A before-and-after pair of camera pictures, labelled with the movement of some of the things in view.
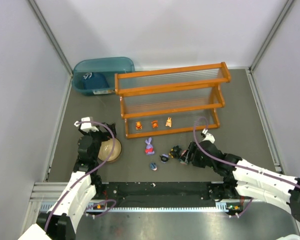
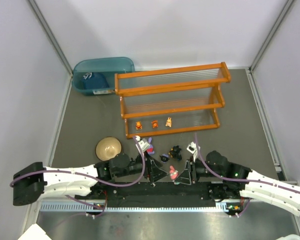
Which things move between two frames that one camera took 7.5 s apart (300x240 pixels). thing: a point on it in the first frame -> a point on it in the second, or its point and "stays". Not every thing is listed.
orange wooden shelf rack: [173, 100] stays
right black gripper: [187, 155] -> [191, 170]
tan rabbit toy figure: [169, 122] stays
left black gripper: [106, 131] -> [149, 170]
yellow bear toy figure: [138, 125] stays
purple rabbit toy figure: [149, 150] stays
